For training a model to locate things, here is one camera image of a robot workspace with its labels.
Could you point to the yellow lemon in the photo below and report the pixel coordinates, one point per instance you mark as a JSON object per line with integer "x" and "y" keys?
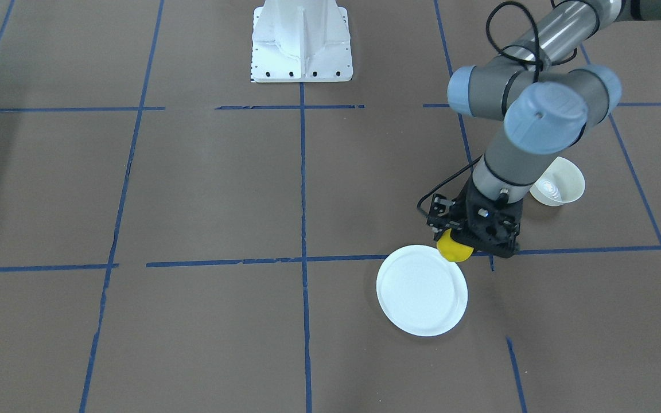
{"x": 452, "y": 250}

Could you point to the white bowl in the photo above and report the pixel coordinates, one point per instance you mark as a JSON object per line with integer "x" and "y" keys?
{"x": 561, "y": 183}

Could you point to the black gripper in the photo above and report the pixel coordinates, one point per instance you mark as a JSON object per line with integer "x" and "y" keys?
{"x": 443, "y": 214}

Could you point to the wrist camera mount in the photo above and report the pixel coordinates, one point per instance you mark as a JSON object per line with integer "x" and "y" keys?
{"x": 444, "y": 214}

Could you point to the white plate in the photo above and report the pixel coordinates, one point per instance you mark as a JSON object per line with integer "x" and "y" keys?
{"x": 420, "y": 292}

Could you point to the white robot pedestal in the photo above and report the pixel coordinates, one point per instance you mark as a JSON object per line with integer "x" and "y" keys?
{"x": 301, "y": 41}

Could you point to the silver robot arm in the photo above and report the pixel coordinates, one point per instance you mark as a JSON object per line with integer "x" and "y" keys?
{"x": 542, "y": 114}

